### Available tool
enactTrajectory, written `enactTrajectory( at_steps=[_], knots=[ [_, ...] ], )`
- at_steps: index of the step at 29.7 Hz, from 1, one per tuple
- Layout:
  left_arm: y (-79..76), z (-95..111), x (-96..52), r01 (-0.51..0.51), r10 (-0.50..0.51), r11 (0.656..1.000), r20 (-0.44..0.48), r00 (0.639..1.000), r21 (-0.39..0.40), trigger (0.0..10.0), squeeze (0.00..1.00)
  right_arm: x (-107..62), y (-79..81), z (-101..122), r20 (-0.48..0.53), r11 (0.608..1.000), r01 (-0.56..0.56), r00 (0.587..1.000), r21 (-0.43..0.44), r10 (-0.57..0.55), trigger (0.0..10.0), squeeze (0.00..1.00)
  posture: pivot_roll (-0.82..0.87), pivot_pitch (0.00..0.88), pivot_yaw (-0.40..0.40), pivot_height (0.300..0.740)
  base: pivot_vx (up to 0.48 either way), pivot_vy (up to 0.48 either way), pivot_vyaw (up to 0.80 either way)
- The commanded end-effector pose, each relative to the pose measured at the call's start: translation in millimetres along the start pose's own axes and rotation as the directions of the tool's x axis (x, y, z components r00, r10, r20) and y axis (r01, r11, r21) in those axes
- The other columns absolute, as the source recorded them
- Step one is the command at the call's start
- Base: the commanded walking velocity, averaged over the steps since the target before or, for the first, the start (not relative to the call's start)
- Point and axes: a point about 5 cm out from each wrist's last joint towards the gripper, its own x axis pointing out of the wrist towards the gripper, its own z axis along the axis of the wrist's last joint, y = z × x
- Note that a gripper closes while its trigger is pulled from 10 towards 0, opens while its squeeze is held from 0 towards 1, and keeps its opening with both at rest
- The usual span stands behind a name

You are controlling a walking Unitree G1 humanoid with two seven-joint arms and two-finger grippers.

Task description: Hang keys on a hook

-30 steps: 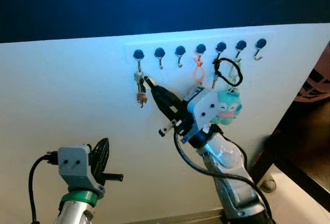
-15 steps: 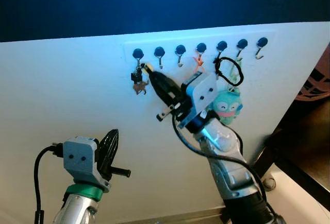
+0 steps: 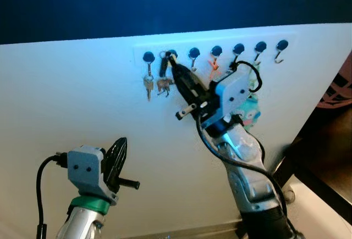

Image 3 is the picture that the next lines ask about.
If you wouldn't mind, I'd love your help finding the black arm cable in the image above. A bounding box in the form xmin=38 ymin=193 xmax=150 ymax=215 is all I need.
xmin=195 ymin=121 xmax=300 ymax=239
xmin=36 ymin=154 xmax=69 ymax=239

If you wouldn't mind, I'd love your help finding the pink plastic laundry basket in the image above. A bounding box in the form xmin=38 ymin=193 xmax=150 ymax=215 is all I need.
xmin=318 ymin=52 xmax=352 ymax=109

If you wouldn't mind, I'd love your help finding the teal plush keychain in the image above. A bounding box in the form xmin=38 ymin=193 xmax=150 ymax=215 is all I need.
xmin=240 ymin=93 xmax=261 ymax=131

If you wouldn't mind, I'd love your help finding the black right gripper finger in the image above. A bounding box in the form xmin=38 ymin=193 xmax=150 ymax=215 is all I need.
xmin=174 ymin=58 xmax=209 ymax=99
xmin=172 ymin=59 xmax=200 ymax=107

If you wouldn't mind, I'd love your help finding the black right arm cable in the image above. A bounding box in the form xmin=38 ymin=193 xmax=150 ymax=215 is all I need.
xmin=195 ymin=121 xmax=300 ymax=239

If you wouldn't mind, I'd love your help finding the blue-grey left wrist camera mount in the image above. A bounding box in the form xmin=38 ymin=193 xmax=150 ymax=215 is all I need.
xmin=66 ymin=146 xmax=119 ymax=205

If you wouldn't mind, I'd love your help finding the key bunch with brown charm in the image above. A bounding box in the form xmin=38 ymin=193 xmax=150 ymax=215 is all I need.
xmin=156 ymin=52 xmax=175 ymax=98

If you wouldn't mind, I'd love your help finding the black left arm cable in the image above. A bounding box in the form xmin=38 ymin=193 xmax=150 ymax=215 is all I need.
xmin=36 ymin=154 xmax=69 ymax=239

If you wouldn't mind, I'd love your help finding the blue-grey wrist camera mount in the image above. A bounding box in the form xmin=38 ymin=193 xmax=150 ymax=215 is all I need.
xmin=66 ymin=146 xmax=119 ymax=205
xmin=200 ymin=71 xmax=255 ymax=131

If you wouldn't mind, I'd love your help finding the white cabinet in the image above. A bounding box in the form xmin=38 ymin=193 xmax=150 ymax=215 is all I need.
xmin=0 ymin=23 xmax=352 ymax=239

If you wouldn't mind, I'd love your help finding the single silver key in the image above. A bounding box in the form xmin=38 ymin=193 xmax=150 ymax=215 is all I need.
xmin=144 ymin=74 xmax=155 ymax=101

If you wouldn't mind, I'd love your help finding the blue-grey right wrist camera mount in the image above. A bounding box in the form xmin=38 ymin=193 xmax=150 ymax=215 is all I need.
xmin=200 ymin=71 xmax=255 ymax=131

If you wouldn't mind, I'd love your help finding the black cord loop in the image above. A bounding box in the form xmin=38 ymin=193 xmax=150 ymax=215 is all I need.
xmin=230 ymin=59 xmax=263 ymax=93

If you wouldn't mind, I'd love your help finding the dark wooden shelf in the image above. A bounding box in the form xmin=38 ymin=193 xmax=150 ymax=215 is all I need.
xmin=283 ymin=104 xmax=352 ymax=223

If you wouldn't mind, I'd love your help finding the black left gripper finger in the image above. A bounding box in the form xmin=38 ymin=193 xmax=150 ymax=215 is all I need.
xmin=104 ymin=141 xmax=120 ymax=180
xmin=115 ymin=137 xmax=128 ymax=180

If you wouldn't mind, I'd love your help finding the small orange tag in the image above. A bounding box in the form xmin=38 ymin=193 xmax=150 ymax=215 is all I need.
xmin=207 ymin=58 xmax=221 ymax=81

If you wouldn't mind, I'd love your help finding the white hook rail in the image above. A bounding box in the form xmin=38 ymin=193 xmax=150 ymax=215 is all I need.
xmin=134 ymin=33 xmax=298 ymax=69

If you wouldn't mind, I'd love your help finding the black knob metal hook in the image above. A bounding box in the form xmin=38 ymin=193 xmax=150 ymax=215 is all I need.
xmin=143 ymin=51 xmax=155 ymax=77
xmin=188 ymin=47 xmax=201 ymax=72
xmin=232 ymin=43 xmax=245 ymax=66
xmin=211 ymin=45 xmax=223 ymax=66
xmin=254 ymin=41 xmax=267 ymax=66
xmin=275 ymin=39 xmax=289 ymax=64
xmin=166 ymin=49 xmax=178 ymax=64

